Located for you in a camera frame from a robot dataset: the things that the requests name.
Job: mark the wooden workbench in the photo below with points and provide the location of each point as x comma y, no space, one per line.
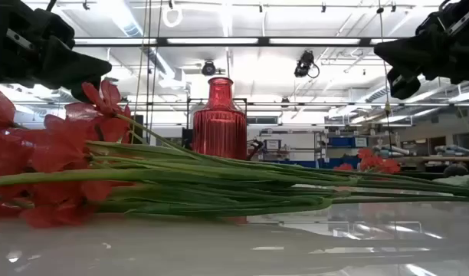
441,158

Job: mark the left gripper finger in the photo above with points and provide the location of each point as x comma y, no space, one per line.
73,69

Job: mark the dark tulip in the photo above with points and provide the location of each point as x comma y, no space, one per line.
456,169

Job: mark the small red flower bunch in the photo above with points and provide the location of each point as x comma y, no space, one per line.
372,163

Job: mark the black monitor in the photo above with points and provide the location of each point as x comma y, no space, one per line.
138,130

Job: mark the blue storage bins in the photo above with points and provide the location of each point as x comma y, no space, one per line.
342,142

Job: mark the blue low cabinet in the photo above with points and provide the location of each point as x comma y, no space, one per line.
326,163

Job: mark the white framed sign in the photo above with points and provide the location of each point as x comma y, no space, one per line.
273,144

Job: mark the round black dome camera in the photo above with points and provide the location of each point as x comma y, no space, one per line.
208,68

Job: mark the pale background robot arm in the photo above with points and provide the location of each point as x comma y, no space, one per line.
454,149
389,150

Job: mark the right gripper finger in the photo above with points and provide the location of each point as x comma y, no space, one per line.
407,53

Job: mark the white light strip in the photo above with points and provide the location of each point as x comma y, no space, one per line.
115,41
315,41
211,40
384,40

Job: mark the large red flower bunch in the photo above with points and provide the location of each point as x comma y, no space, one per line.
181,184

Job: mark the black hanging camera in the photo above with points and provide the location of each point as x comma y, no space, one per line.
304,63

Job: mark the red ribbed glass vase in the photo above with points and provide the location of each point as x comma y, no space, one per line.
219,130

